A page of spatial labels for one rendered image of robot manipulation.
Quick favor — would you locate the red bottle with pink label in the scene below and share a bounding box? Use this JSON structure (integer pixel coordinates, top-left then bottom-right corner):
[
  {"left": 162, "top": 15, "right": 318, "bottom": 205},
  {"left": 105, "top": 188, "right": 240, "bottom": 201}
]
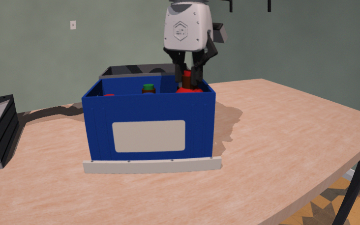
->
[{"left": 176, "top": 70, "right": 203, "bottom": 93}]

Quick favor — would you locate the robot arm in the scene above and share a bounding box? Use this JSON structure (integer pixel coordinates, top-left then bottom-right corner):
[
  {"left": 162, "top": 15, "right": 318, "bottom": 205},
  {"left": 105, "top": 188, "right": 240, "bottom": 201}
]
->
[{"left": 169, "top": 0, "right": 228, "bottom": 43}]

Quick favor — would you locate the dark grey plastic crate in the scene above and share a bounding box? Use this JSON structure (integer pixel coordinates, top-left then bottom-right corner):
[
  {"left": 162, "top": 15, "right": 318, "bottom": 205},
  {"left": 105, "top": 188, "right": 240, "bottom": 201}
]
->
[{"left": 105, "top": 63, "right": 175, "bottom": 79}]

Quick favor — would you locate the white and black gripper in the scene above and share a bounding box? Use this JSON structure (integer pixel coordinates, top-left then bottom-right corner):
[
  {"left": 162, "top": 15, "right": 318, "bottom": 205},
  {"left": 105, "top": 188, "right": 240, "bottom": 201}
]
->
[{"left": 163, "top": 1, "right": 218, "bottom": 86}]

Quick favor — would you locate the blue plastic crate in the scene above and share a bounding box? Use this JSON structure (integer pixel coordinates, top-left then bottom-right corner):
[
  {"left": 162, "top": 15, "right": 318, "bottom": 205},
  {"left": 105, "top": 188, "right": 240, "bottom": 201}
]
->
[{"left": 86, "top": 75, "right": 216, "bottom": 161}]

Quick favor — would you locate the green bottle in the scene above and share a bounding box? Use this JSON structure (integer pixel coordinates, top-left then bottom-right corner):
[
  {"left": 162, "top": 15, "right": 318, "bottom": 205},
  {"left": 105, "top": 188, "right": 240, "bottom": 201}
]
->
[{"left": 142, "top": 84, "right": 155, "bottom": 94}]

